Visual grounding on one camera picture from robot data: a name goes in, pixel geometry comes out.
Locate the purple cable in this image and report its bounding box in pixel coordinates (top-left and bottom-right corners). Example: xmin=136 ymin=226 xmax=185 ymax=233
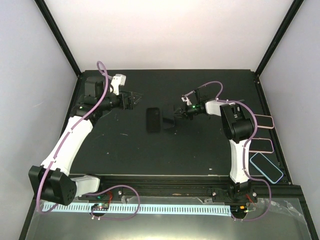
xmin=36 ymin=60 xmax=111 ymax=213
xmin=183 ymin=81 xmax=273 ymax=222

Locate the left small circuit board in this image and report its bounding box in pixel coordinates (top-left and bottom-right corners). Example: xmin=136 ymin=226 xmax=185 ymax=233
xmin=91 ymin=203 xmax=110 ymax=211

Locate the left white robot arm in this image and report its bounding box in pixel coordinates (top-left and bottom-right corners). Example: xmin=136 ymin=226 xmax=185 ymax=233
xmin=28 ymin=74 xmax=141 ymax=206

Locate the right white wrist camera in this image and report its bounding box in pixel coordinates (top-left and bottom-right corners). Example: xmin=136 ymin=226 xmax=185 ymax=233
xmin=181 ymin=93 xmax=192 ymax=106

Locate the black phone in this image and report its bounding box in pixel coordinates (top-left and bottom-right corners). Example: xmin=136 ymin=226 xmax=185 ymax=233
xmin=146 ymin=107 xmax=161 ymax=133

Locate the black phone case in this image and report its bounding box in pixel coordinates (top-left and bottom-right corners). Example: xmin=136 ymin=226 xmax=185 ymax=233
xmin=162 ymin=104 xmax=175 ymax=130

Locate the right black frame post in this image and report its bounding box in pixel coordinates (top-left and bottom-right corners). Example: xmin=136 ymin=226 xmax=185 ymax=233
xmin=254 ymin=0 xmax=304 ymax=82

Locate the small circuit board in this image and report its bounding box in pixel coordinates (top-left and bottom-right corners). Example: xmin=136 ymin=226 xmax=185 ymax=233
xmin=91 ymin=203 xmax=110 ymax=211
xmin=230 ymin=205 xmax=251 ymax=213

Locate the white slotted cable duct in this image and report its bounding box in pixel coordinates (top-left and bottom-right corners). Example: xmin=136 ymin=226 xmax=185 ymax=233
xmin=52 ymin=202 xmax=231 ymax=217

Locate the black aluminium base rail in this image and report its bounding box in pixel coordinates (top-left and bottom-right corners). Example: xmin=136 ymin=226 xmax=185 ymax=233
xmin=94 ymin=175 xmax=305 ymax=203

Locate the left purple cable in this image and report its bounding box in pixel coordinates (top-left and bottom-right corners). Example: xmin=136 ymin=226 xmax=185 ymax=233
xmin=36 ymin=60 xmax=111 ymax=213

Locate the pink cased phone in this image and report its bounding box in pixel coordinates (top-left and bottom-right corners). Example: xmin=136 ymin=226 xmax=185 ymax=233
xmin=249 ymin=138 xmax=274 ymax=154
xmin=255 ymin=114 xmax=275 ymax=130

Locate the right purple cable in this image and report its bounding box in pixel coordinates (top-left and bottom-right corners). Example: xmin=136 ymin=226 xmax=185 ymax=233
xmin=183 ymin=81 xmax=273 ymax=222

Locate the black frame post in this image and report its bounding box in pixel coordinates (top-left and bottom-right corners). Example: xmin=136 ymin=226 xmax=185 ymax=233
xmin=34 ymin=0 xmax=82 ymax=78
xmin=254 ymin=0 xmax=304 ymax=82

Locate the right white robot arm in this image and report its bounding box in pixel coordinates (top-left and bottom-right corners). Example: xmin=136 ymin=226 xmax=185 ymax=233
xmin=174 ymin=88 xmax=258 ymax=202

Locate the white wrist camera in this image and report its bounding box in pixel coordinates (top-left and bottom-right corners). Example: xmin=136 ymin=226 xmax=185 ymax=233
xmin=181 ymin=93 xmax=192 ymax=106
xmin=110 ymin=74 xmax=127 ymax=96

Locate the left black frame post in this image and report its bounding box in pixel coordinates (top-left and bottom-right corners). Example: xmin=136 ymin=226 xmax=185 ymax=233
xmin=34 ymin=0 xmax=82 ymax=78

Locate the right small circuit board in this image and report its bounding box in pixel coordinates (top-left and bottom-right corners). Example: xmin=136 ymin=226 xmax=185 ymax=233
xmin=230 ymin=205 xmax=251 ymax=213

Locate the far pink cased phone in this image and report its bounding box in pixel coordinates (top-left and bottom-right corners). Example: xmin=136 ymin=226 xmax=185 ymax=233
xmin=255 ymin=114 xmax=275 ymax=130

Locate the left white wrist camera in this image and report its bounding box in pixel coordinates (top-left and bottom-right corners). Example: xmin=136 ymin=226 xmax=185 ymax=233
xmin=110 ymin=74 xmax=127 ymax=96

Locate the middle pink cased phone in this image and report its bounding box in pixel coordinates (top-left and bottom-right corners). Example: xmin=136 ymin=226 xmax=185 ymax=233
xmin=249 ymin=138 xmax=274 ymax=154

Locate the blue cased phone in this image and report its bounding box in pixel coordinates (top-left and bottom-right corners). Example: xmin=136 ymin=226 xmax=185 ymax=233
xmin=249 ymin=152 xmax=284 ymax=184

